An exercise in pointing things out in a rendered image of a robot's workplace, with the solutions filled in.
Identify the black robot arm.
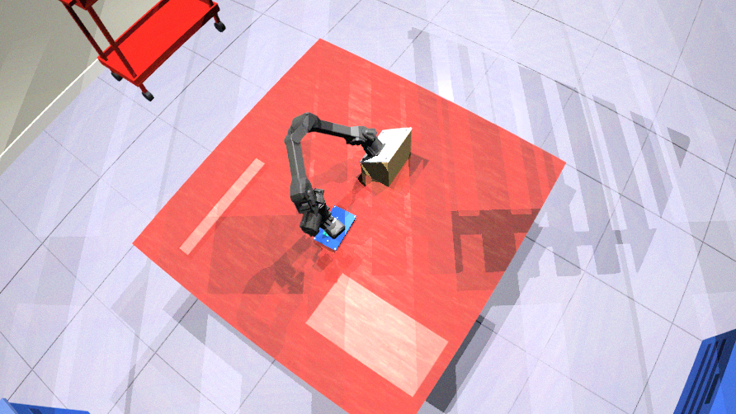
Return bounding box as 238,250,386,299
284,112,386,237

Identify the blue circuit board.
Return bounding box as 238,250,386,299
314,205,356,251

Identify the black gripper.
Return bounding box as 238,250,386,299
321,206,346,239

